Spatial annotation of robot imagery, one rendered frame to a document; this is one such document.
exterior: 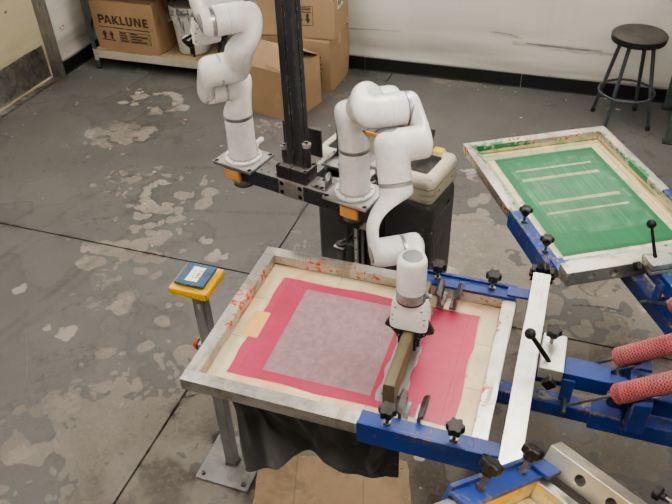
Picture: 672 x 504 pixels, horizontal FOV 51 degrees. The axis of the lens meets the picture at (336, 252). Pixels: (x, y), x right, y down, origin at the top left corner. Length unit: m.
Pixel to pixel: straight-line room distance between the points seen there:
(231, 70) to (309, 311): 0.75
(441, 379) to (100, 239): 2.69
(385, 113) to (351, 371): 0.68
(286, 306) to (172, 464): 1.10
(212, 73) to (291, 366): 0.89
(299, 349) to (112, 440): 1.34
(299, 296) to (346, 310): 0.15
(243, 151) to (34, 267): 2.00
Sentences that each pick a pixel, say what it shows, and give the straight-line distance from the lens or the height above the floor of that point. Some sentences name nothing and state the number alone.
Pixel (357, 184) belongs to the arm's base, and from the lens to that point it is 2.16.
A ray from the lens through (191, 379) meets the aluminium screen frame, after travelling 1.89.
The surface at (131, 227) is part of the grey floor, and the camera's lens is 4.23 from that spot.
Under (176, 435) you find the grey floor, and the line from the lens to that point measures 3.07.
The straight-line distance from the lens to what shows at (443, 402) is 1.85.
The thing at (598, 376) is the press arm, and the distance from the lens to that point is 1.87.
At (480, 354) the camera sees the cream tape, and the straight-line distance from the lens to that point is 1.97.
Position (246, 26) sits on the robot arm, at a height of 1.65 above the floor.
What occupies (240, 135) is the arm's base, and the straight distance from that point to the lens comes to 2.36.
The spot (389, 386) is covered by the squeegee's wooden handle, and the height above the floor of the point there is 1.05.
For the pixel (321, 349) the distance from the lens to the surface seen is 1.96.
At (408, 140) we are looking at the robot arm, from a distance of 1.72.
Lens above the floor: 2.37
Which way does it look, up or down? 38 degrees down
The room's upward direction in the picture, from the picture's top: 2 degrees counter-clockwise
